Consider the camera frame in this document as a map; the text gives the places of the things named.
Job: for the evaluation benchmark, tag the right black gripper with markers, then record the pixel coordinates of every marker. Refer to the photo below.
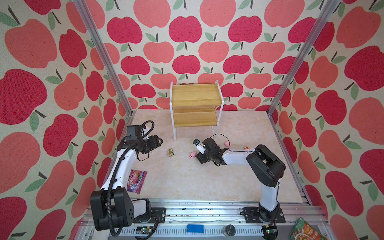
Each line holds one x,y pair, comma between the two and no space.
200,157

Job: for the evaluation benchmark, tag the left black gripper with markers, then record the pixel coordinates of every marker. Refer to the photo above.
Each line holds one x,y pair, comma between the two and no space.
154,142

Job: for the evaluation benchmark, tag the pink toy pig front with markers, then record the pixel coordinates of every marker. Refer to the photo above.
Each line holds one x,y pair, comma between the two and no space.
193,155

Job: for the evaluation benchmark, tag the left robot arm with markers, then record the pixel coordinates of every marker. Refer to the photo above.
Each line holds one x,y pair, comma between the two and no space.
112,207

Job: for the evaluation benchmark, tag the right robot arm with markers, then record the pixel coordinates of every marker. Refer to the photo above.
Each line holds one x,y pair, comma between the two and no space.
267,167

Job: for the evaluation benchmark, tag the purple snack bag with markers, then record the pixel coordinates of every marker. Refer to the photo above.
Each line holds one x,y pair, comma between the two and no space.
136,181

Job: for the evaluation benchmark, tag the round black knob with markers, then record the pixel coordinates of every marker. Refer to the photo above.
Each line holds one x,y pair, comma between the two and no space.
229,231

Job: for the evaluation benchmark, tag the green snack bag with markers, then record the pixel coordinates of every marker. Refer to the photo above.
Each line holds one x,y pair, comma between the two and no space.
303,231

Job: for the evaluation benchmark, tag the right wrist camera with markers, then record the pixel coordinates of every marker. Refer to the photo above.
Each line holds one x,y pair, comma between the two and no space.
196,142

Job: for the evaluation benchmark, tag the wooden two-tier shelf white frame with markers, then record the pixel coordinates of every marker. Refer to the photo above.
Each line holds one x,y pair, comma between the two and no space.
198,105

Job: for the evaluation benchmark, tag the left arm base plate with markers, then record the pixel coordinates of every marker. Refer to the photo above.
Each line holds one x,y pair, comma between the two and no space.
149,219

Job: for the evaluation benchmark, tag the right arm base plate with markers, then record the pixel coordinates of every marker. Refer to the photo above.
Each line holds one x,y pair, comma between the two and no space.
262,216

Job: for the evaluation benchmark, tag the blue block on rail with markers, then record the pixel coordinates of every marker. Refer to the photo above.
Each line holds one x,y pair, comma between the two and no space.
196,229

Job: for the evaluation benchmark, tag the left aluminium frame post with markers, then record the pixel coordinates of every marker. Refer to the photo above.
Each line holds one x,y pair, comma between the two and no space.
87,18

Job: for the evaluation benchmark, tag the aluminium frame post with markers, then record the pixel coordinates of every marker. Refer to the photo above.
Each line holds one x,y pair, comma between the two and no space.
87,18
319,24

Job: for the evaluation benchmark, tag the right aluminium frame post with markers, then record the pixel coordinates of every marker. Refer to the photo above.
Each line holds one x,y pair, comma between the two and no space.
319,24

